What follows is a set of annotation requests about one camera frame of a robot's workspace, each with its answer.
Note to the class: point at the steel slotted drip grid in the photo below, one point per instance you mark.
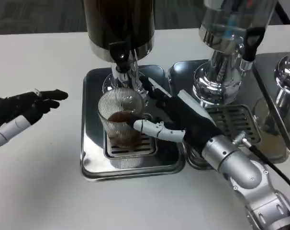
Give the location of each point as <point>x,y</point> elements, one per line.
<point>145,149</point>
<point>236,119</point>

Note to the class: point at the black tap of dark dispenser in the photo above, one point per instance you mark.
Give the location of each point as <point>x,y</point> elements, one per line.
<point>122,57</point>

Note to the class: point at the clear ribbed glass cup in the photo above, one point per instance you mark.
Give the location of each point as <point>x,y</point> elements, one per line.
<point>116,105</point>

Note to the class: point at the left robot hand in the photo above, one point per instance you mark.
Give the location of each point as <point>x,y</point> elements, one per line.
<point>15,110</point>

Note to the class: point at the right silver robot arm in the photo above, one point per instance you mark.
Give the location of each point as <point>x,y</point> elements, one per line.
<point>243,167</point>

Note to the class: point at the black tap of clear dispenser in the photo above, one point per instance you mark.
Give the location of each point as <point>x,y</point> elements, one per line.
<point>251,45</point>

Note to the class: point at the steel drip tray base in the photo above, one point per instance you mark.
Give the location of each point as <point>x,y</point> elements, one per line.
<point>92,143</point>
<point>181,76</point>

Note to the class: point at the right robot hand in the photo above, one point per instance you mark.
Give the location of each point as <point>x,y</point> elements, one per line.
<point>190,122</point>

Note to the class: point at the clear drink dispenser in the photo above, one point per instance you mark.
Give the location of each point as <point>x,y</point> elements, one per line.
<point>231,21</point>

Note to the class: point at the dark drink dispenser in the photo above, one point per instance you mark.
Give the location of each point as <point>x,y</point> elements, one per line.
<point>118,21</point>

